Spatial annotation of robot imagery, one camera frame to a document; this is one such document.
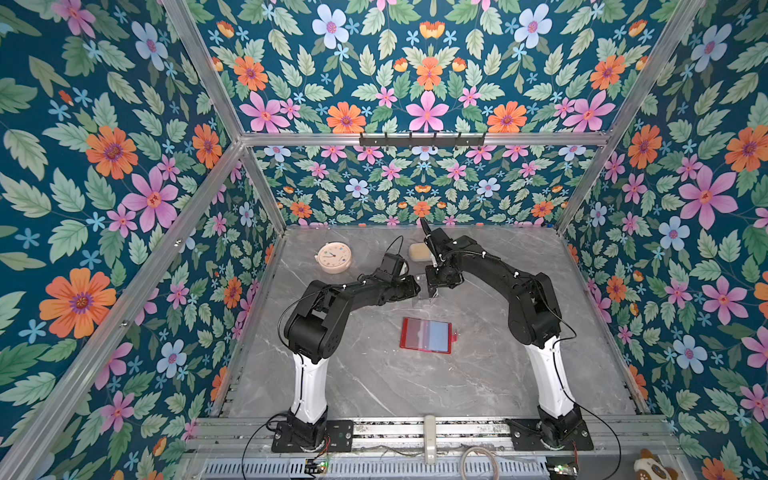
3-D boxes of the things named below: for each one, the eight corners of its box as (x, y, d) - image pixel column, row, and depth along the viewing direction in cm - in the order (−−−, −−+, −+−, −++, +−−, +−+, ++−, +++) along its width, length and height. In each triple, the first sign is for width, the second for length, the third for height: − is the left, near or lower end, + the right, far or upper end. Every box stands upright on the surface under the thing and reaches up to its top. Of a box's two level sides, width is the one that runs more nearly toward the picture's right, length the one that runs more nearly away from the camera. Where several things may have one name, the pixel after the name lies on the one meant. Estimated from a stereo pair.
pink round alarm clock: (314, 273, 109) (312, 267, 106) (321, 247, 117) (318, 241, 114) (349, 273, 109) (347, 267, 106) (353, 247, 117) (352, 241, 114)
